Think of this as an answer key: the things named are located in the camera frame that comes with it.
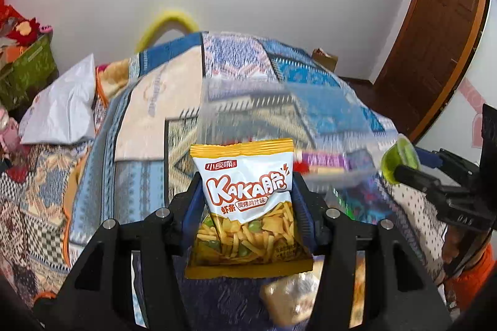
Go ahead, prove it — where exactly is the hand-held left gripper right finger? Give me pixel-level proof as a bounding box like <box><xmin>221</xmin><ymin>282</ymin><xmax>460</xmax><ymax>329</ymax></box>
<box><xmin>292</xmin><ymin>172</ymin><xmax>453</xmax><ymax>331</ymax></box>

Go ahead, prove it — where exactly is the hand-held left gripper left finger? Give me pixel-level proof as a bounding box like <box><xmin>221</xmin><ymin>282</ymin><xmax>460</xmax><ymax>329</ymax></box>
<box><xmin>33</xmin><ymin>172</ymin><xmax>207</xmax><ymax>331</ymax></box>

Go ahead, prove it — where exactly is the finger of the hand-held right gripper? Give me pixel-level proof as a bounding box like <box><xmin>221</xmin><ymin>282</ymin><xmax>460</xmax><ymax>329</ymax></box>
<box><xmin>393</xmin><ymin>164</ymin><xmax>453</xmax><ymax>209</ymax></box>
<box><xmin>413</xmin><ymin>146</ymin><xmax>479</xmax><ymax>178</ymax></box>

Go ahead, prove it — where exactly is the green jelly cup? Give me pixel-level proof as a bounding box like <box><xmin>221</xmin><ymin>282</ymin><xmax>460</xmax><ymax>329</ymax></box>
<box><xmin>381</xmin><ymin>134</ymin><xmax>421</xmax><ymax>186</ymax></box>

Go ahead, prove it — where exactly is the yellow white snack packet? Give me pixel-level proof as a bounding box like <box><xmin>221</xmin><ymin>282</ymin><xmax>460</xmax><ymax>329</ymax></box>
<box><xmin>184</xmin><ymin>138</ymin><xmax>314</xmax><ymax>280</ymax></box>

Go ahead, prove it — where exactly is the clear plastic zip bag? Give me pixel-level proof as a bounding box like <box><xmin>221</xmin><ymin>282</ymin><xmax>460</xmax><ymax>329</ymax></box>
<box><xmin>201</xmin><ymin>77</ymin><xmax>391</xmax><ymax>189</ymax></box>

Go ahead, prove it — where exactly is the purple snack packet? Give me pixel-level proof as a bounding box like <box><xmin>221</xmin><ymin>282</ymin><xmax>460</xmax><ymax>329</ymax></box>
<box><xmin>294</xmin><ymin>150</ymin><xmax>351</xmax><ymax>175</ymax></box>

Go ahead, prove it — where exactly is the clear wrapped pastry packet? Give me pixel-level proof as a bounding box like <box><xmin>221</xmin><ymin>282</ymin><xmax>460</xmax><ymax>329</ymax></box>
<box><xmin>259</xmin><ymin>271</ymin><xmax>325</xmax><ymax>326</ymax></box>

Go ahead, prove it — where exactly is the blue patchwork quilt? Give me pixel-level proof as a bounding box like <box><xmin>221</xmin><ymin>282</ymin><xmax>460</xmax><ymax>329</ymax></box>
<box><xmin>64</xmin><ymin>30</ymin><xmax>447</xmax><ymax>331</ymax></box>

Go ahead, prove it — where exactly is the brown wooden door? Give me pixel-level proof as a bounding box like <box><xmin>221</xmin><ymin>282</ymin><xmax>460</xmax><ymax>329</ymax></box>
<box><xmin>372</xmin><ymin>0</ymin><xmax>490</xmax><ymax>142</ymax></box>

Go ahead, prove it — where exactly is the brown cardboard box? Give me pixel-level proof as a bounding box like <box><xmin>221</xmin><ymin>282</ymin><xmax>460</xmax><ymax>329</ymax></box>
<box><xmin>312</xmin><ymin>48</ymin><xmax>339</xmax><ymax>72</ymax></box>

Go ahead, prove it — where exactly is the orange edged floral blanket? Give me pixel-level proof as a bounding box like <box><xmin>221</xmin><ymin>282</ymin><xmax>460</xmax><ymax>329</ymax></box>
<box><xmin>0</xmin><ymin>57</ymin><xmax>130</xmax><ymax>310</ymax></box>

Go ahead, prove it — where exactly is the white pillow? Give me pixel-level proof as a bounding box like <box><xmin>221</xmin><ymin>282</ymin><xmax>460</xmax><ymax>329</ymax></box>
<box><xmin>19</xmin><ymin>53</ymin><xmax>98</xmax><ymax>145</ymax></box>

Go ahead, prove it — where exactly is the yellow hoop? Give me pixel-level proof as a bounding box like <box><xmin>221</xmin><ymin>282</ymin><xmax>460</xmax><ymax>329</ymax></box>
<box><xmin>139</xmin><ymin>8</ymin><xmax>197</xmax><ymax>53</ymax></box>

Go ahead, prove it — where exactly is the pink toy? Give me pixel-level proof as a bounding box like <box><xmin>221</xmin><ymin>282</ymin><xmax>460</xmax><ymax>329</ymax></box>
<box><xmin>0</xmin><ymin>108</ymin><xmax>21</xmax><ymax>157</ymax></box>

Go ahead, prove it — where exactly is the green storage box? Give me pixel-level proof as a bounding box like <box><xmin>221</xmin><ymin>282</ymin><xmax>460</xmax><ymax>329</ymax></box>
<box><xmin>0</xmin><ymin>33</ymin><xmax>60</xmax><ymax>111</ymax></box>

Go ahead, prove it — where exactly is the red plush toy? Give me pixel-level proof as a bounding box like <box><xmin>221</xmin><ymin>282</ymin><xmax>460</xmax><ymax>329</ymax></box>
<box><xmin>0</xmin><ymin>0</ymin><xmax>53</xmax><ymax>48</ymax></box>

